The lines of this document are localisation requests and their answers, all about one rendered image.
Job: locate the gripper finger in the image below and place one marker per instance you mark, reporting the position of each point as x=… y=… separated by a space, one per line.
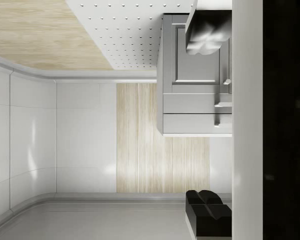
x=210 y=220
x=205 y=27

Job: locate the white cabinet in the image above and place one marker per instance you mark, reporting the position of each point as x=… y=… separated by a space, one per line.
x=197 y=67

